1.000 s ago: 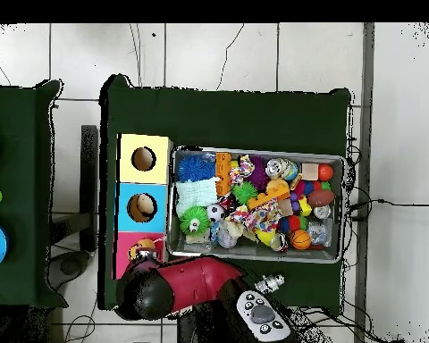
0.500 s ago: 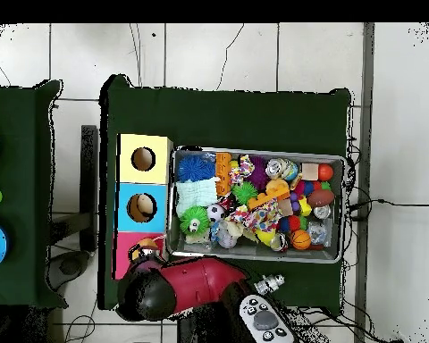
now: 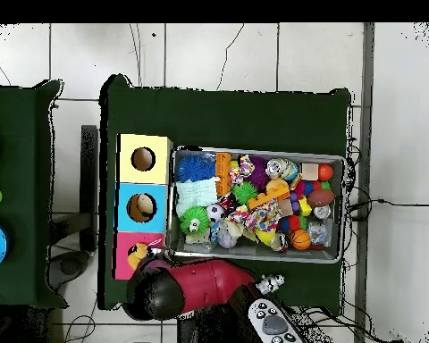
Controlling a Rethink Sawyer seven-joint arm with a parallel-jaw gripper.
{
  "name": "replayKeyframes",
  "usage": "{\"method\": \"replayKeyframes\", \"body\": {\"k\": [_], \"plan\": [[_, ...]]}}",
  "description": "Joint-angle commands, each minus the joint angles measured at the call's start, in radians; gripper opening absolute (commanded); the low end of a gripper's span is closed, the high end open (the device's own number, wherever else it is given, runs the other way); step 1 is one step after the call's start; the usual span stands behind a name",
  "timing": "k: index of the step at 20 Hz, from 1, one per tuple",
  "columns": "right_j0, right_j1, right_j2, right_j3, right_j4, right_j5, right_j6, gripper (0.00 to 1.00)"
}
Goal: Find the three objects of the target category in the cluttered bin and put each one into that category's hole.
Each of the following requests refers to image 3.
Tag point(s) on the blue spiky rubber ball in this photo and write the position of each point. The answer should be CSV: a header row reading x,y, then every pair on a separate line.
x,y
195,168

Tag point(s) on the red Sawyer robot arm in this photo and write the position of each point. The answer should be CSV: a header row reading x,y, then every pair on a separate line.
x,y
207,282

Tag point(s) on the small soccer ball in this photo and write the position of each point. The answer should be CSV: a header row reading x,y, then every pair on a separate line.
x,y
216,212

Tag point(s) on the orange plush toy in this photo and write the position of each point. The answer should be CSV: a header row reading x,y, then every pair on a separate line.
x,y
137,254

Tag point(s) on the grey floor stand base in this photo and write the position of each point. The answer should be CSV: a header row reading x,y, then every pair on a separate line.
x,y
69,266

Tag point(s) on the plain wooden cube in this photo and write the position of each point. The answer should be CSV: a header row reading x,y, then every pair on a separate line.
x,y
310,171

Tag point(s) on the silver robot figure toy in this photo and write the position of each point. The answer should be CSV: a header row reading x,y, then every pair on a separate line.
x,y
270,284

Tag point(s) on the brown rubber ball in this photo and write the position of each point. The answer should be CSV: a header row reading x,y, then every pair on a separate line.
x,y
321,198

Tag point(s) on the colourful drink can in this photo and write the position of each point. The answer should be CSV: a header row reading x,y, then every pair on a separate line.
x,y
280,168

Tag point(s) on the light blue knitted cloth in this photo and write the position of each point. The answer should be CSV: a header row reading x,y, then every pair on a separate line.
x,y
196,193

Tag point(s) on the red-orange ball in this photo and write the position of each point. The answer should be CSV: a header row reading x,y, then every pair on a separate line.
x,y
325,172

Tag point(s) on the wooden box with three holes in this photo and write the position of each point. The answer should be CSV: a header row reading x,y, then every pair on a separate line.
x,y
157,175

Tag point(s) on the black upright panel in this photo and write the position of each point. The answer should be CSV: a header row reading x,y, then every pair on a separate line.
x,y
89,178

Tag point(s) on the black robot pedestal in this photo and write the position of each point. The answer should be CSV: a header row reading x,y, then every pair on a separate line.
x,y
200,332

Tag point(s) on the small orange basketball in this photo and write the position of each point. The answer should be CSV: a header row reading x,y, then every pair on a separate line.
x,y
300,239

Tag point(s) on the purple spiky ball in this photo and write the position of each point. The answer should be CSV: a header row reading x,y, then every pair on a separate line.
x,y
259,173

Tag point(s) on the green fuzzy ball with eye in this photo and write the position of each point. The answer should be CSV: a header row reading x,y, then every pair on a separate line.
x,y
195,223

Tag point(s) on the shallow clear mesh bin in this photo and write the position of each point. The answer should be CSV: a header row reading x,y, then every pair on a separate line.
x,y
339,185

